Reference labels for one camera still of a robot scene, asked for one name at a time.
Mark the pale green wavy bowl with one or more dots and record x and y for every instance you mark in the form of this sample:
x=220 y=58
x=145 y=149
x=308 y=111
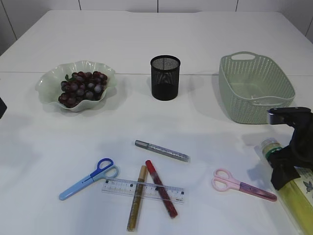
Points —
x=49 y=86

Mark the pink scissors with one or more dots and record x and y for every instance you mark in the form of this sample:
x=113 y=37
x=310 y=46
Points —
x=223 y=180

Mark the gold glitter pen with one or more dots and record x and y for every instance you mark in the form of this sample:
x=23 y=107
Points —
x=137 y=199

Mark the green plastic basket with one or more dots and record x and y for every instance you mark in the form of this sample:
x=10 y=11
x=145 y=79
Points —
x=241 y=80

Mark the clear plastic sheet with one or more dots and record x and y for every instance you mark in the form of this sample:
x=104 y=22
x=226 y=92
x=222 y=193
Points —
x=267 y=101

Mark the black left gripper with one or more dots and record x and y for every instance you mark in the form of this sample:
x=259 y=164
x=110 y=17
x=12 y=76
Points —
x=3 y=108

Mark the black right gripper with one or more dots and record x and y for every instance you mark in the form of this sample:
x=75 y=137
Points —
x=298 y=153

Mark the red glitter pen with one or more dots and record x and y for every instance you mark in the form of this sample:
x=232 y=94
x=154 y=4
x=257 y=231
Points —
x=162 y=191

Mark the black mesh pen holder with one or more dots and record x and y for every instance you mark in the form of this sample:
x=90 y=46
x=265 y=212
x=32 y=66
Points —
x=165 y=77

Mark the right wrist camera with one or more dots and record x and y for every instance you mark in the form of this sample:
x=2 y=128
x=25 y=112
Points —
x=288 y=115

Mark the yellow tea bottle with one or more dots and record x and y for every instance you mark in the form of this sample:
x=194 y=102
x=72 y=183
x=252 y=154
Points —
x=297 y=199

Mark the clear plastic ruler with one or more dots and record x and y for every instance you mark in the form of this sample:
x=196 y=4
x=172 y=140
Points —
x=149 y=190

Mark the purple grape bunch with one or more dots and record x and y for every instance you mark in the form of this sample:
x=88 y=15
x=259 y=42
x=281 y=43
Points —
x=82 y=86

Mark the blue scissors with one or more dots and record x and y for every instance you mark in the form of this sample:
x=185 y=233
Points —
x=105 y=168

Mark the silver glitter pen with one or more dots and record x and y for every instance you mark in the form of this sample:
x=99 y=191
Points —
x=163 y=151

